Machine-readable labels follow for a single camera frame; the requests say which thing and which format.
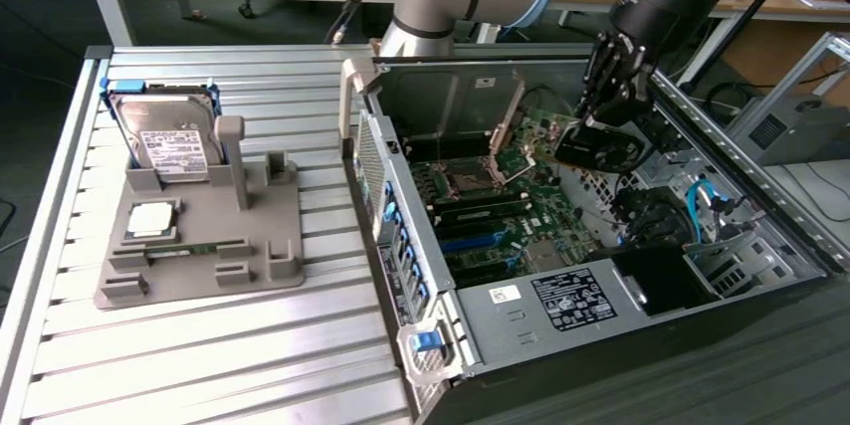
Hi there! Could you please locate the metal socket cover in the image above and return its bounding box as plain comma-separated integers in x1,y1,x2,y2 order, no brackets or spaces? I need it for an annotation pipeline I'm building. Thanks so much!
487,145,538,182

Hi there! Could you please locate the green RAM stick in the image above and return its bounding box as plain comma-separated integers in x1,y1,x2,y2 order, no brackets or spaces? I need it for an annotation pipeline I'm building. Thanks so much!
143,241,220,258

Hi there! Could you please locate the aluminium profile frame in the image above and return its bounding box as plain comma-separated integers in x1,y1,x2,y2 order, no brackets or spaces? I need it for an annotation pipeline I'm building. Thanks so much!
722,30,850,137

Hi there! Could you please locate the grey disk bay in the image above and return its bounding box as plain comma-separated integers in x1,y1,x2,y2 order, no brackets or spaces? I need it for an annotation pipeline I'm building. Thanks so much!
682,231,829,303

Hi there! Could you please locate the grey power supply unit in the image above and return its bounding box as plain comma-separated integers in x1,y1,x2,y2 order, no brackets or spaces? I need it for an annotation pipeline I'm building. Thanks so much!
455,265,650,367

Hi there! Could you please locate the hard disk with blue bracket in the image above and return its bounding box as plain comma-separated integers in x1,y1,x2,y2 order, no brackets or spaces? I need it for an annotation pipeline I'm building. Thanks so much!
97,77,231,185

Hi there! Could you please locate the silver CPU chip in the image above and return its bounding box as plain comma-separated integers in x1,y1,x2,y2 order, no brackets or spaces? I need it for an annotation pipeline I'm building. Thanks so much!
124,201,179,240

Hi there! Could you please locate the grey plastic parts rack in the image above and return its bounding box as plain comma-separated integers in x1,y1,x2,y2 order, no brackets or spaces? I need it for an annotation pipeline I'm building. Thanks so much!
92,113,308,311

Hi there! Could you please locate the green motherboard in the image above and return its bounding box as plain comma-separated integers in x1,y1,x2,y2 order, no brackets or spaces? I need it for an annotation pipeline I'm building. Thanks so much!
406,143,603,293

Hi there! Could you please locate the grey computer tower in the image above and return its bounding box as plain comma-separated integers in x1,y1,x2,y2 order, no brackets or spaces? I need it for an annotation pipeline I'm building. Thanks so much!
726,94,850,167

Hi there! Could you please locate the metal drive cage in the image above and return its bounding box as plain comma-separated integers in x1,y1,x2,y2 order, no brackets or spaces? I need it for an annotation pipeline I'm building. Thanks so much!
555,71,715,207

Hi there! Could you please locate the black wire bundle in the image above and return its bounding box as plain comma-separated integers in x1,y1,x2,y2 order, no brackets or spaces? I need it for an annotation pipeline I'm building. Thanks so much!
607,184,697,250

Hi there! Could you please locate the light blue disk wire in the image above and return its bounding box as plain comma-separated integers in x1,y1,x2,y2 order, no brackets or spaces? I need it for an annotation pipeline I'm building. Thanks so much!
686,176,725,250

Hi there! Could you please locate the open grey PC case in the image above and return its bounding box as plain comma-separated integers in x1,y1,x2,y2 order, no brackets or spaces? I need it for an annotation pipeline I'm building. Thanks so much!
339,43,850,425

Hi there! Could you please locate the CPU socket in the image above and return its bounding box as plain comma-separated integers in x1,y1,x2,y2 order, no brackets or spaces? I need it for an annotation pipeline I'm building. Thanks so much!
442,160,507,197

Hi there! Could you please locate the black stand pole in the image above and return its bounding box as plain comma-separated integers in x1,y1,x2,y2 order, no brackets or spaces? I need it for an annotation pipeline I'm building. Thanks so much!
677,0,815,96

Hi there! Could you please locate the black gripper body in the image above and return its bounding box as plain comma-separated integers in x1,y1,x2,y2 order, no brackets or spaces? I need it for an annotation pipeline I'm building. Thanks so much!
608,0,723,56

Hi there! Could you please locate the black RAM stick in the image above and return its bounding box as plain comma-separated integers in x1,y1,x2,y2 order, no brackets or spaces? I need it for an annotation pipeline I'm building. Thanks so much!
431,199,532,226

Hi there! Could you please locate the green expansion card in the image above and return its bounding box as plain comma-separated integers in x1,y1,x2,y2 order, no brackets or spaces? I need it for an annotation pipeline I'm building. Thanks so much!
487,71,647,176

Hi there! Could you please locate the blue case release latch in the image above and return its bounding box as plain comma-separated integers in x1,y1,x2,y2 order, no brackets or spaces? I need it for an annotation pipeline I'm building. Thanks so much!
408,331,444,355

